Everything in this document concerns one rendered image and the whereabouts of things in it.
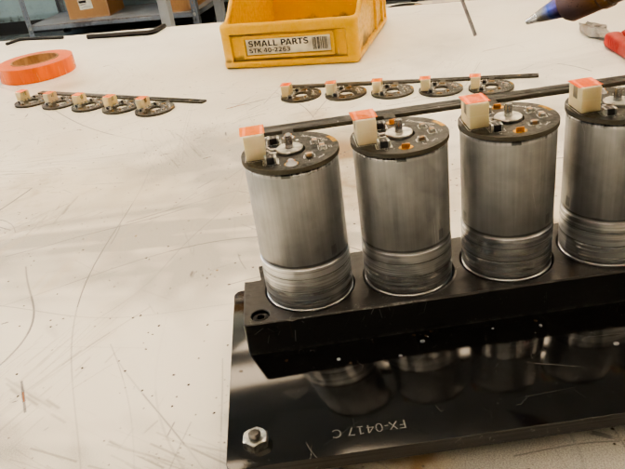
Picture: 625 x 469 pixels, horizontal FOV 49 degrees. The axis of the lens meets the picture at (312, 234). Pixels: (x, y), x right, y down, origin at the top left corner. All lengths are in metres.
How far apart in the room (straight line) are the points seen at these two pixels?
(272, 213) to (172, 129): 0.24
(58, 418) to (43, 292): 0.07
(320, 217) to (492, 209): 0.04
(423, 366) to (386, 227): 0.04
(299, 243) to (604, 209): 0.08
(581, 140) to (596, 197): 0.02
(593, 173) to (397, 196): 0.05
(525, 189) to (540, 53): 0.29
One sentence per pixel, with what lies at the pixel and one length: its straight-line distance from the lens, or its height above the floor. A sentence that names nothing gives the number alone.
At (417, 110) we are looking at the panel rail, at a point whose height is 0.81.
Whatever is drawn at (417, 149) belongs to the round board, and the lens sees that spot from 0.17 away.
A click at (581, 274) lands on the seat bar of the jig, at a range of 0.19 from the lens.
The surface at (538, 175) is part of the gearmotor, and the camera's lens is 0.18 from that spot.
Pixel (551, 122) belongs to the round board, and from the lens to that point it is 0.18.
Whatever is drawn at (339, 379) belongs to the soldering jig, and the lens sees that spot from 0.18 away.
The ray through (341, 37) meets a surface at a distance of 0.48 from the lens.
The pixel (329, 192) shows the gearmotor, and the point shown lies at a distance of 0.17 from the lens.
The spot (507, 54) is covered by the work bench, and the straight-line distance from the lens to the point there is 0.47.
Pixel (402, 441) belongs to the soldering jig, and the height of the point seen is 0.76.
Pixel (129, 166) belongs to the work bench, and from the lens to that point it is 0.36.
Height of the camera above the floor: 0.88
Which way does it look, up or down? 29 degrees down
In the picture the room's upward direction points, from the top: 8 degrees counter-clockwise
